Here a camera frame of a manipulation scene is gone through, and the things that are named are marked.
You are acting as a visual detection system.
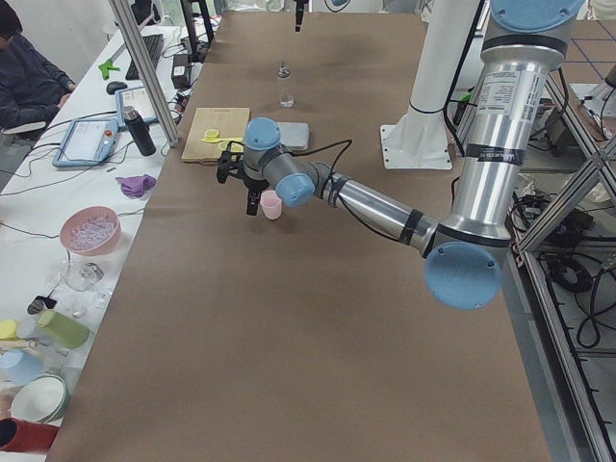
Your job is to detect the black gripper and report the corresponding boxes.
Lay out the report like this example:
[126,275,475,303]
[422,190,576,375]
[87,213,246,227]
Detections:
[295,0,305,32]
[217,150,268,216]

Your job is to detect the pink plastic cup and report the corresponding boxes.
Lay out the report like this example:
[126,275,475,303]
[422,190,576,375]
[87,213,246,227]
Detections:
[260,190,282,220]

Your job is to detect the glass sauce bottle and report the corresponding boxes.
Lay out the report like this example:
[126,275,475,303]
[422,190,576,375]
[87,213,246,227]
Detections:
[277,62,295,108]

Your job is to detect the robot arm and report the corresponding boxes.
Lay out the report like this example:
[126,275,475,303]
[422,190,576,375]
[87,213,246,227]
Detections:
[217,1,580,310]

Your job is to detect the digital kitchen scale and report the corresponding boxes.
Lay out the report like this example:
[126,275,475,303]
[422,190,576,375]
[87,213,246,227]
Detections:
[278,122,310,151]

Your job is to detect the green cup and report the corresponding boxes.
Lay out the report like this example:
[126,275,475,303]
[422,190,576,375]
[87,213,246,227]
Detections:
[36,310,90,349]

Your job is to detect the yellow cup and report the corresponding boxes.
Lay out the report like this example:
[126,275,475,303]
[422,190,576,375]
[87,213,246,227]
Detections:
[0,319,18,341]

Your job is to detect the light blue cup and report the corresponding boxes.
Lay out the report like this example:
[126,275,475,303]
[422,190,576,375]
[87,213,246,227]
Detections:
[1,349,44,386]

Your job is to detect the red cup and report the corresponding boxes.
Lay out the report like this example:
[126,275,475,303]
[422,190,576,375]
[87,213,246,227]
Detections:
[1,418,60,454]

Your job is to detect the yellow plastic knife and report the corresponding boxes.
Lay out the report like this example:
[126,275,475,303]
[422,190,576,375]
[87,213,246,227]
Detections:
[201,137,244,144]

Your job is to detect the lemon slice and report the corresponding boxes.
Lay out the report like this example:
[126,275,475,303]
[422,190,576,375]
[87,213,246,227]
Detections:
[204,128,219,140]

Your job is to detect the wooden cutting board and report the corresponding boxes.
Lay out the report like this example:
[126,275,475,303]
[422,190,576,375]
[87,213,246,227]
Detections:
[181,108,250,164]

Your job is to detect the purple cloth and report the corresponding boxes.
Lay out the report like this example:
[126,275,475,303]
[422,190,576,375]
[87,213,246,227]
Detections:
[116,174,157,199]

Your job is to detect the black thermos bottle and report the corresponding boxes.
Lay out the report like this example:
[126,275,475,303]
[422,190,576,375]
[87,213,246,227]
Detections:
[123,106,156,157]

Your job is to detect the black power adapter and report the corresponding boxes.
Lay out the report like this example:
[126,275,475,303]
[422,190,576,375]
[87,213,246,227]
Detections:
[171,54,192,90]

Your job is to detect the black keyboard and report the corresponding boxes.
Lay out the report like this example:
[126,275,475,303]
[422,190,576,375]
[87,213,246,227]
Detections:
[124,34,166,81]

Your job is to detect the pink bowl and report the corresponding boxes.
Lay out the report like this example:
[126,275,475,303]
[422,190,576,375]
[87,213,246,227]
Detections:
[60,206,121,256]

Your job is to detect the blue teach pendant tablet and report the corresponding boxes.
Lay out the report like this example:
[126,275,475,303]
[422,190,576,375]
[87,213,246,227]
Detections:
[52,118,118,168]

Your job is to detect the computer mouse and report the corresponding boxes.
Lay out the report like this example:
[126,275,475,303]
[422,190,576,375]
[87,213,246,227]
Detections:
[106,81,128,95]

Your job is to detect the wine glass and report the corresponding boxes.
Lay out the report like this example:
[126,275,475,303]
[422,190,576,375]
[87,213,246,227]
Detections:
[64,262,113,309]

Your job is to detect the green clamp tool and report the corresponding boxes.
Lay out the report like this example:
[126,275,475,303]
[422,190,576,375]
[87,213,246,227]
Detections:
[98,58,120,81]

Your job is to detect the seated person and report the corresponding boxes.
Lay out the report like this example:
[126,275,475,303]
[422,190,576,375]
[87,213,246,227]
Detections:
[1,1,76,129]

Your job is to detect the white green-rimmed bowl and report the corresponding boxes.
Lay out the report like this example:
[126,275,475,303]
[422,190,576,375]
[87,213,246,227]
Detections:
[11,374,70,424]

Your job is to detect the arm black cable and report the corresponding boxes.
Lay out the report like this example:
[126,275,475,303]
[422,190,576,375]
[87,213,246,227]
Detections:
[224,139,353,203]

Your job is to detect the aluminium frame post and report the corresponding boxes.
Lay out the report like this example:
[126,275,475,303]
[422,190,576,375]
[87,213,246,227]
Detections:
[109,0,180,147]

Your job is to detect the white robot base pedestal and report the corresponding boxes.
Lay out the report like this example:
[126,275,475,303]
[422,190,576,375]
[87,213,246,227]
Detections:
[381,1,483,170]

